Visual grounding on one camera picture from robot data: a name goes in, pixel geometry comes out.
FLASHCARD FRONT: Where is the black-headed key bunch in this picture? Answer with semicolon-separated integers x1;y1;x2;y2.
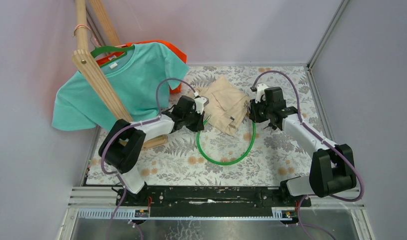
263;123;277;131

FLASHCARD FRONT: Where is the floral table mat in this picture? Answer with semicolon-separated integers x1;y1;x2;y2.
137;66;325;186

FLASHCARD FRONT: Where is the wooden rack frame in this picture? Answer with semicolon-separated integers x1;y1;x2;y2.
71;0;169;152

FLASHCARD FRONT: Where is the orange garment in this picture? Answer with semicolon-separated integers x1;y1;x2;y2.
98;40;189;95

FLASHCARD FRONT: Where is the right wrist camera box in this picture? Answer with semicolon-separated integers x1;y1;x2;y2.
250;83;269;103

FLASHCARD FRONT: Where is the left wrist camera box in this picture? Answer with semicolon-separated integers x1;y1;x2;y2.
194;96;209;115

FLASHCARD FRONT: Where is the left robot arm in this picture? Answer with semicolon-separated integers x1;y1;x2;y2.
98;95;209;206

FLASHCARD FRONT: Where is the purple cable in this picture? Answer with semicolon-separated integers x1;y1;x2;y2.
252;70;365;240
100;77;198;240

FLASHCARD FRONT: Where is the teal t-shirt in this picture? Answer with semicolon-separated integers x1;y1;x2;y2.
51;42;189;131

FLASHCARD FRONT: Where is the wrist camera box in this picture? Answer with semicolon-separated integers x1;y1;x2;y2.
250;83;269;103
194;96;209;115

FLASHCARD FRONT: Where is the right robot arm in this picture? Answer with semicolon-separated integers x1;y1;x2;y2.
248;83;357;206

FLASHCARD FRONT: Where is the green clothes hanger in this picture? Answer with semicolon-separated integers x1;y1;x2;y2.
90;44;135;68

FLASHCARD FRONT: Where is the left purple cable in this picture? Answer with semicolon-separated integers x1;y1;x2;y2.
100;77;198;240

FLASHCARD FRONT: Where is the folded beige cloth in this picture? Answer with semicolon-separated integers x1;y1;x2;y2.
195;76;250;136

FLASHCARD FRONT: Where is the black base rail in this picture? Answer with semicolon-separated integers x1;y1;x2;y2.
115;185;312;219

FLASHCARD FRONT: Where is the green cable lock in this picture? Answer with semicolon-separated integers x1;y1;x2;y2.
195;122;257;166

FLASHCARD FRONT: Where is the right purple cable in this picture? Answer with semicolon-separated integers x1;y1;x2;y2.
252;70;365;240

